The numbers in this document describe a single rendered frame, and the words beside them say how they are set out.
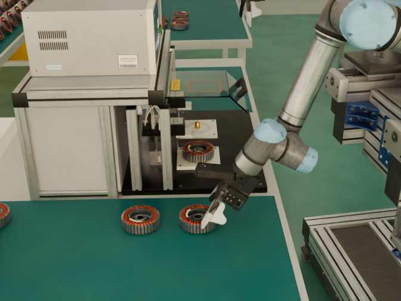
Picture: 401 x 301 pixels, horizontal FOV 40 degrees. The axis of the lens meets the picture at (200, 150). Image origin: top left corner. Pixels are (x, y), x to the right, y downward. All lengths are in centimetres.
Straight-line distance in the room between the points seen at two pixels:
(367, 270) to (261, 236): 89
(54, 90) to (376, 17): 91
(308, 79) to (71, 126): 71
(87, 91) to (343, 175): 217
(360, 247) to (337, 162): 119
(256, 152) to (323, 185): 193
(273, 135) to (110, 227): 56
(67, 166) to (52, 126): 14
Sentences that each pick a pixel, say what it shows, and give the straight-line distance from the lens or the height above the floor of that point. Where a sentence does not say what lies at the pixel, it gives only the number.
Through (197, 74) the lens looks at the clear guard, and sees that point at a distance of 189.
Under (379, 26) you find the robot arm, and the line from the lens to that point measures 139.
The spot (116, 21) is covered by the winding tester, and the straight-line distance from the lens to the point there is 171.
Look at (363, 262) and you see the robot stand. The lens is 246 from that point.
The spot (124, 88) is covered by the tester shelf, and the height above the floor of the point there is 111.
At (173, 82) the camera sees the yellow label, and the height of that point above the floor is 107.
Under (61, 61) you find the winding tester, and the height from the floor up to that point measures 116.
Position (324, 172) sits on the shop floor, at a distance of 351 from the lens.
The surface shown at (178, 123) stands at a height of 92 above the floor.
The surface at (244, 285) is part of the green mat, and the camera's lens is 144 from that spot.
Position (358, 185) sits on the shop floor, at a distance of 341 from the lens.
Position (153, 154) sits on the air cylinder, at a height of 81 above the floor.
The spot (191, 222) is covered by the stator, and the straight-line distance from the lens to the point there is 159.
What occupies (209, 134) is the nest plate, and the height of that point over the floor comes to 78.
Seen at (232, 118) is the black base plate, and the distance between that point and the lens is 227.
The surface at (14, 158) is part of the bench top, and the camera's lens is 214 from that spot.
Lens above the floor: 169
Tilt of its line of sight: 27 degrees down
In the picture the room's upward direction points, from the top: 1 degrees counter-clockwise
